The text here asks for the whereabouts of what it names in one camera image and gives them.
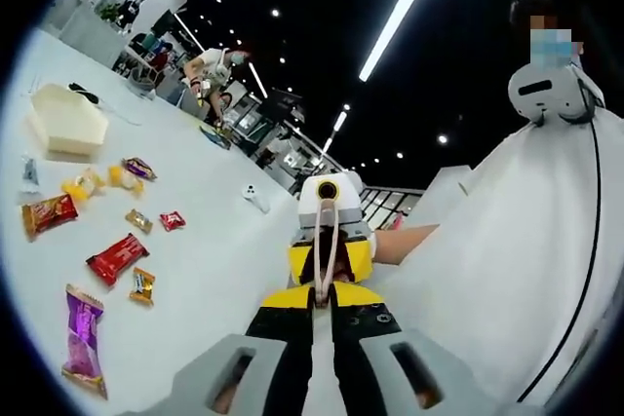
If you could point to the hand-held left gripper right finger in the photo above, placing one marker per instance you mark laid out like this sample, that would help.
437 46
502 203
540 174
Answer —
370 362

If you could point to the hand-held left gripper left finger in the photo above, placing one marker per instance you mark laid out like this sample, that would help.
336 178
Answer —
278 362

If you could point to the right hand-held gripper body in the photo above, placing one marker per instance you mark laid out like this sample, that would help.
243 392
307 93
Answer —
348 201

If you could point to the pink food tongs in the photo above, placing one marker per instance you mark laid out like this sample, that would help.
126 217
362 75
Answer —
318 265

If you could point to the small red candy food packet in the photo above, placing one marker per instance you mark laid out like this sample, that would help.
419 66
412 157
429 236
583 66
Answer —
172 221

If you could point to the small orange candy food packet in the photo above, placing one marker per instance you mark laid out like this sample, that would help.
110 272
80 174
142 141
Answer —
142 287

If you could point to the small gold candy food packet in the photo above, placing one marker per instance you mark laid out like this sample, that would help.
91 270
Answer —
139 221

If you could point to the long red food packet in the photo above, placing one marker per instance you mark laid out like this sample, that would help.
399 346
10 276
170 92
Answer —
117 260

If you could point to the small purple brown food packet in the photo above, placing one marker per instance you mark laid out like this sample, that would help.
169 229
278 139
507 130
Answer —
140 168

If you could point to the yellow-ended clear food packet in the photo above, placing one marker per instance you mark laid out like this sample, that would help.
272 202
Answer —
126 181
82 184

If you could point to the long purple food packet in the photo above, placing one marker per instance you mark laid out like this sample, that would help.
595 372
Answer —
84 338

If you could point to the red gold wafer food packet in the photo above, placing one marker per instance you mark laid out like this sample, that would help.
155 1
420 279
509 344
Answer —
49 215

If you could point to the cream hexagonal container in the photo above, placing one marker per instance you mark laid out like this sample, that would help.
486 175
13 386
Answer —
68 128

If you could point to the white controller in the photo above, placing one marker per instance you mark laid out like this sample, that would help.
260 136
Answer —
254 197

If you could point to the blue tray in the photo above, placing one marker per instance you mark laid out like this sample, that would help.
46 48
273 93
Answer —
214 138

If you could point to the person's white shirt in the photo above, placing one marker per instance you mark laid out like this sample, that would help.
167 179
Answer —
512 265

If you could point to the curved ceiling light strip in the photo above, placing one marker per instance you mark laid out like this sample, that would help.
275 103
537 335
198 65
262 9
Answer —
401 16

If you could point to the white chest device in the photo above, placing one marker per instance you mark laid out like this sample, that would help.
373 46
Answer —
536 89

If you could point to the person's head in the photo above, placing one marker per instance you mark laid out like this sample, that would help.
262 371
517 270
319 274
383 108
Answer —
529 4

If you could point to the black marker pen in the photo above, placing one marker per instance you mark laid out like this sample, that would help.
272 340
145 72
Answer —
77 88

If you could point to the clear plastic packet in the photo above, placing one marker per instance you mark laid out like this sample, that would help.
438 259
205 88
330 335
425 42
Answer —
29 175

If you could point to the green potted plant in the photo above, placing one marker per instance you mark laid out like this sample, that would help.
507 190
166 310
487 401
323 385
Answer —
109 11

